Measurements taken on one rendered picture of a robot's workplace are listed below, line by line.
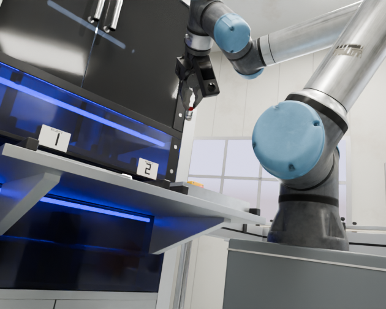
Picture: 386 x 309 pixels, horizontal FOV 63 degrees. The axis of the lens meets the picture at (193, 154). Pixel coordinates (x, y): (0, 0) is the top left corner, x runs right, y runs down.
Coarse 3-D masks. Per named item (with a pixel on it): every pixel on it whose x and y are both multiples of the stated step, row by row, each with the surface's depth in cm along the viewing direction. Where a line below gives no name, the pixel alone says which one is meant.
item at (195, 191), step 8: (176, 184) 78; (184, 184) 76; (192, 192) 78; (200, 192) 80; (208, 192) 81; (216, 192) 83; (208, 200) 81; (216, 200) 83; (224, 200) 85; (232, 200) 87; (240, 200) 89; (240, 208) 89; (248, 208) 91
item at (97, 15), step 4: (100, 0) 104; (104, 0) 105; (100, 4) 103; (96, 8) 103; (100, 8) 103; (96, 12) 102; (100, 12) 103; (92, 16) 105; (96, 16) 102; (88, 20) 107; (92, 20) 107; (96, 20) 103
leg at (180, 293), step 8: (192, 240) 144; (184, 248) 141; (184, 256) 140; (184, 264) 139; (184, 272) 138; (176, 280) 139; (184, 280) 138; (176, 288) 137; (184, 288) 137; (176, 296) 136; (184, 296) 136; (176, 304) 135
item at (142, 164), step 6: (138, 162) 112; (144, 162) 114; (150, 162) 116; (138, 168) 112; (144, 168) 113; (156, 168) 117; (138, 174) 112; (144, 174) 113; (150, 174) 115; (156, 174) 117
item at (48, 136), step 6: (42, 126) 92; (48, 126) 93; (42, 132) 91; (48, 132) 92; (54, 132) 94; (60, 132) 95; (66, 132) 96; (42, 138) 91; (48, 138) 92; (54, 138) 93; (60, 138) 95; (66, 138) 96; (42, 144) 91; (48, 144) 92; (54, 144) 93; (60, 144) 94; (66, 144) 96; (60, 150) 94; (66, 150) 95
